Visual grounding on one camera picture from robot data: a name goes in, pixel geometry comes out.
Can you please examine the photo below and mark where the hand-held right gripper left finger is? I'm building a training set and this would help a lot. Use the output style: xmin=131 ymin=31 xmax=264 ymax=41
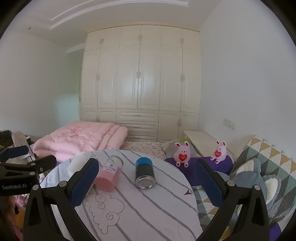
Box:
xmin=23 ymin=158 xmax=100 ymax=241

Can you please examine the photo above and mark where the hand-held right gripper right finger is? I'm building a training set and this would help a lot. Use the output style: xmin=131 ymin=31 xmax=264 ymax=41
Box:
xmin=195 ymin=159 xmax=270 ymax=241

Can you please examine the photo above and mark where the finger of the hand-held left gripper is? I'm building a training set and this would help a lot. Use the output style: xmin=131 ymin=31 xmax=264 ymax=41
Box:
xmin=0 ymin=145 xmax=29 ymax=161
xmin=0 ymin=155 xmax=57 ymax=177

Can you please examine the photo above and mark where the blue and metal cup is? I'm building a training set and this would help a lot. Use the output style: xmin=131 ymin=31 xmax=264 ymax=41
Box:
xmin=135 ymin=157 xmax=156 ymax=190

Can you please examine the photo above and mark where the pile of clothes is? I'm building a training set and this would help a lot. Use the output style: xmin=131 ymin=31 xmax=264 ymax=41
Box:
xmin=0 ymin=129 xmax=36 ymax=163

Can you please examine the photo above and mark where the white bottle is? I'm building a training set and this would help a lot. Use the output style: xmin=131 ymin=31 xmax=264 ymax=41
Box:
xmin=67 ymin=154 xmax=88 ymax=176

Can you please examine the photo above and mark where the clear jar with pink filling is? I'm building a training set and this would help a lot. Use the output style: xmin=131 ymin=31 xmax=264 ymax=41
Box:
xmin=94 ymin=155 xmax=124 ymax=192

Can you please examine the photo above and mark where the purple cushion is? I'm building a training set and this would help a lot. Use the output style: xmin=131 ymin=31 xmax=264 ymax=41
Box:
xmin=164 ymin=155 xmax=234 ymax=186

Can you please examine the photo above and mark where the pink bunny toy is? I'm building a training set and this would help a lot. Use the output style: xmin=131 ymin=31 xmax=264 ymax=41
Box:
xmin=210 ymin=141 xmax=227 ymax=165
xmin=174 ymin=141 xmax=191 ymax=167

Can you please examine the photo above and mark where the grey plush pillow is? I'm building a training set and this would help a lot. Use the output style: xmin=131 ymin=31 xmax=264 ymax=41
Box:
xmin=214 ymin=158 xmax=287 ymax=223

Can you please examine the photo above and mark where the pink folded quilt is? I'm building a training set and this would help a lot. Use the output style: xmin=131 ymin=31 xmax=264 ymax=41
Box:
xmin=33 ymin=121 xmax=128 ymax=163

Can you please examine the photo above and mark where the striped cloud print tablecloth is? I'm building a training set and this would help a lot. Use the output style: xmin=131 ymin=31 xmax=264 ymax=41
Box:
xmin=40 ymin=149 xmax=203 ymax=241

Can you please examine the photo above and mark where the heart print pillow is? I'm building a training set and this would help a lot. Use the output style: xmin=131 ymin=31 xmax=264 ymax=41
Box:
xmin=121 ymin=141 xmax=171 ymax=161

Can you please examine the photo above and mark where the cream wardrobe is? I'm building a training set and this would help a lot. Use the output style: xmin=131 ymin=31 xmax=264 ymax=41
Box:
xmin=81 ymin=25 xmax=202 ymax=142

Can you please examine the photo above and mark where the wall socket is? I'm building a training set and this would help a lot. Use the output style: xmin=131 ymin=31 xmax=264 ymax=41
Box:
xmin=223 ymin=119 xmax=236 ymax=130

